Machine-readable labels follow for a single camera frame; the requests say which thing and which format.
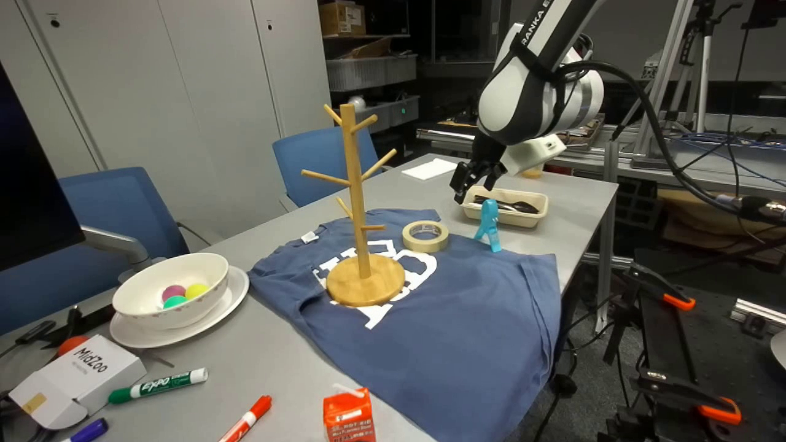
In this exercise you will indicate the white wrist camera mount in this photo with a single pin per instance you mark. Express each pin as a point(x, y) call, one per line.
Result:
point(536, 151)

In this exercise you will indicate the beige plastic tray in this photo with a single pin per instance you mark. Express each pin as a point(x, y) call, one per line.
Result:
point(523, 218)

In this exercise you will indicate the blue chair back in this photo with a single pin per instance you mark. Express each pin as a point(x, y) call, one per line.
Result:
point(319, 162)

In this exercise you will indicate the aluminium frame stand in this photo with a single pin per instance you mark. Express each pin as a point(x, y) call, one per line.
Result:
point(671, 63)

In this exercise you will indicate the yellow ball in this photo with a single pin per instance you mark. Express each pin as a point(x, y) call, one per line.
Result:
point(197, 291)

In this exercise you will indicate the green ball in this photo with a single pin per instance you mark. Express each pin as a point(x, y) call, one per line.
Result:
point(175, 303)

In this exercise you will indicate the blue printed t-shirt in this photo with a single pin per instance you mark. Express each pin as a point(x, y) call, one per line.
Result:
point(474, 343)

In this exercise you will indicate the black items in tray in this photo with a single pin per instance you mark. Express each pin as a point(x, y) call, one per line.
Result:
point(515, 205)

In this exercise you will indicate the white cabinet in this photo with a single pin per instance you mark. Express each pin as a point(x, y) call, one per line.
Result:
point(204, 98)

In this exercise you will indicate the background workbench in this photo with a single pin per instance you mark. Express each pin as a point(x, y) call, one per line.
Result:
point(738, 162)

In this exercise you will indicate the black monitor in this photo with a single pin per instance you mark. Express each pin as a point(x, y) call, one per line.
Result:
point(32, 187)

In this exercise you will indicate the orange small carton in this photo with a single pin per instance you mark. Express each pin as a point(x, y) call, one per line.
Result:
point(346, 420)

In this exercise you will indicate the blue office chair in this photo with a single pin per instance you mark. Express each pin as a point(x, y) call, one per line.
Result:
point(122, 210)

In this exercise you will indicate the pink ball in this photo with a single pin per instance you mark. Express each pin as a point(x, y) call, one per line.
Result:
point(173, 291)

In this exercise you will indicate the purple marker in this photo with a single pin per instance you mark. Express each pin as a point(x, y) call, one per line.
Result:
point(89, 428)

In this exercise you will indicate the green marker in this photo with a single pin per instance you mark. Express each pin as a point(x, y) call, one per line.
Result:
point(154, 384)

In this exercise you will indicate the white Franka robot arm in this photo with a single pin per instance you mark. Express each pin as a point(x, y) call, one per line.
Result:
point(523, 88)

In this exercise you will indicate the clear plastic cup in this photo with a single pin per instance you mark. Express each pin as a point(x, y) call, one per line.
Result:
point(534, 172)

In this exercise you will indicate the white bowl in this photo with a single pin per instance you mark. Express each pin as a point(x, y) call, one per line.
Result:
point(154, 316)

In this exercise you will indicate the white cardboard box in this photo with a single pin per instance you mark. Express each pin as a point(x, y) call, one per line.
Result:
point(89, 369)

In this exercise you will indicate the white plate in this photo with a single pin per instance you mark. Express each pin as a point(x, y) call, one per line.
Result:
point(221, 315)

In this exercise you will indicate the wooden peg stand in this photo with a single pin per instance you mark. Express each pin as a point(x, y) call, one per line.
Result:
point(360, 283)

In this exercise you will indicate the metal storage shelf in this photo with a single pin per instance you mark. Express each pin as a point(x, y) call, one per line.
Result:
point(369, 70)

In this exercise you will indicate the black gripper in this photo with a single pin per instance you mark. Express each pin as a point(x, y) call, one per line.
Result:
point(486, 156)

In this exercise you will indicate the red marker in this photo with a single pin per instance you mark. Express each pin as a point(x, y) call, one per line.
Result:
point(248, 415)

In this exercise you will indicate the black small tool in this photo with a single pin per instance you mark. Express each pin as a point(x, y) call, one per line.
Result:
point(76, 319)

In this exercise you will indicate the beige masking tape roll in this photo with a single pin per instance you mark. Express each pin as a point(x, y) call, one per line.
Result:
point(425, 244)

